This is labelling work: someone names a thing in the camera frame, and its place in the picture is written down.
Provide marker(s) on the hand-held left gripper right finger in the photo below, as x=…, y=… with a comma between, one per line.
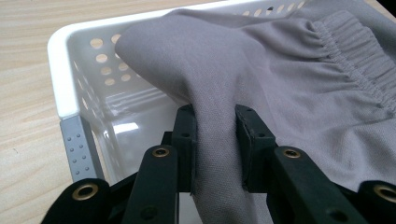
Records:
x=253, y=146

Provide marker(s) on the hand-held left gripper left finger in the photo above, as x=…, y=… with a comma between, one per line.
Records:
x=184, y=146

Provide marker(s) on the gray pants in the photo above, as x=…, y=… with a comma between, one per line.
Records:
x=280, y=93

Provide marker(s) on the white plastic basket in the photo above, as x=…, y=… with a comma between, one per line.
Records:
x=102, y=102

